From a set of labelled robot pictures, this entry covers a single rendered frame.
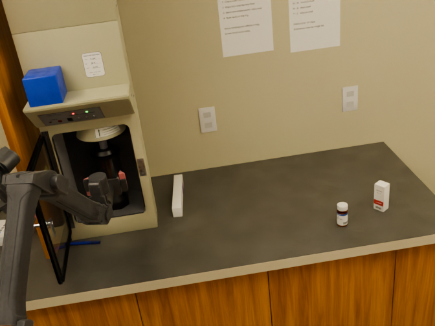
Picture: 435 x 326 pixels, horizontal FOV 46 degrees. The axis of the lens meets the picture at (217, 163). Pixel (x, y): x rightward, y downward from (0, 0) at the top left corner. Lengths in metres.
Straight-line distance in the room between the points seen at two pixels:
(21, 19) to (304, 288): 1.27
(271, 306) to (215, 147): 0.77
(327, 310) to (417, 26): 1.22
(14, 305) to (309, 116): 1.55
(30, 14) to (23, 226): 0.72
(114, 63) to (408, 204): 1.16
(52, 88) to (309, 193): 1.04
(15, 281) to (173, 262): 0.71
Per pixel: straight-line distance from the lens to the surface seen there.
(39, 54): 1.72
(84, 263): 1.88
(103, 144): 1.89
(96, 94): 1.66
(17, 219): 1.22
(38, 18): 1.69
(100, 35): 1.68
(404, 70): 2.41
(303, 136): 2.36
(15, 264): 1.20
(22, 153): 1.77
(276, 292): 1.86
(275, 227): 1.88
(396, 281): 2.00
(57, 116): 1.69
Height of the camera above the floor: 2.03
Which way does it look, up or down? 28 degrees down
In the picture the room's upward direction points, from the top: 7 degrees counter-clockwise
